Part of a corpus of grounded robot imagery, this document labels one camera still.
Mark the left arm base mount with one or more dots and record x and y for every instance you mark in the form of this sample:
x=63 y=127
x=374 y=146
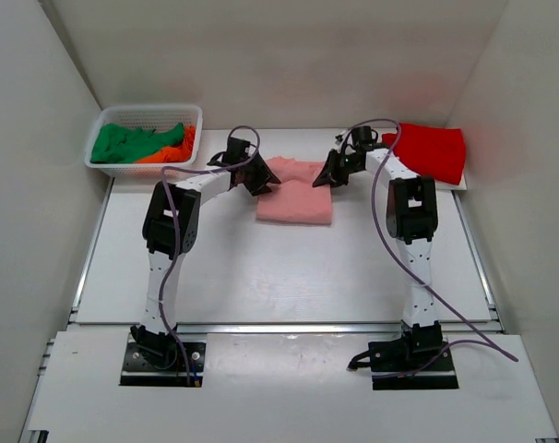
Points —
x=144 y=368

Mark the folded red t-shirt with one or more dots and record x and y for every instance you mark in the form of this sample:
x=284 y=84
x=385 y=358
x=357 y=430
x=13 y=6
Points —
x=437 y=152

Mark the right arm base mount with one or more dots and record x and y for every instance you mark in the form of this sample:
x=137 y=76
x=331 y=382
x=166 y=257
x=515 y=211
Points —
x=417 y=360

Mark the orange t-shirt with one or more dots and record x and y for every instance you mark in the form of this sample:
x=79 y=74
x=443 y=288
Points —
x=181 y=152

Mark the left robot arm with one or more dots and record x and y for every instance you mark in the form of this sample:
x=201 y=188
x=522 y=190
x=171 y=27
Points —
x=170 y=231

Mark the folded white t-shirt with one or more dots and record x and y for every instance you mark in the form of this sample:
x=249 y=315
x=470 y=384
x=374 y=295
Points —
x=461 y=186

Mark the white plastic basket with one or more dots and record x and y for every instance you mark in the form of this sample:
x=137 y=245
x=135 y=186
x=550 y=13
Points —
x=161 y=118

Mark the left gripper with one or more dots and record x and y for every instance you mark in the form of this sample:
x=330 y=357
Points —
x=263 y=176

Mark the pink t-shirt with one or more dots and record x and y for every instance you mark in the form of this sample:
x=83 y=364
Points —
x=294 y=200

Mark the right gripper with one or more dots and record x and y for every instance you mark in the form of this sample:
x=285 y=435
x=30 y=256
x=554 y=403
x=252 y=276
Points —
x=331 y=176

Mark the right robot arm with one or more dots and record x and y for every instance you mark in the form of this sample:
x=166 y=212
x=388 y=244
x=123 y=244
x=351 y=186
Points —
x=411 y=220

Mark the green t-shirt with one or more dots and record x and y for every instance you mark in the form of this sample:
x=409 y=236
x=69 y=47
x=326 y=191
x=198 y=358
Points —
x=120 y=145

